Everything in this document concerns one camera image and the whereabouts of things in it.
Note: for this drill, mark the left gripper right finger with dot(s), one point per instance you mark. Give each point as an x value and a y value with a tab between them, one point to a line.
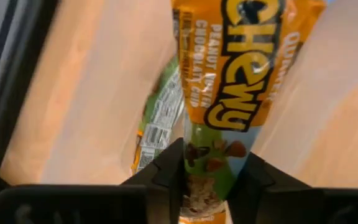
259	193

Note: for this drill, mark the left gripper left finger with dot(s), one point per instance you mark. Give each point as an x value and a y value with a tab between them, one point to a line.
165	186

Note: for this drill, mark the peanut butter Chewy granola bar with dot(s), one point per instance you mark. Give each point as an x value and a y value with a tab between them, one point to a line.
228	77
163	118

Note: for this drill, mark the clear plastic bin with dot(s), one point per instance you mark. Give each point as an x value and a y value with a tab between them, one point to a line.
89	93

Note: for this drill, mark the black aluminium table frame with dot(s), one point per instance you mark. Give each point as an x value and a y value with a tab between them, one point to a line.
14	93

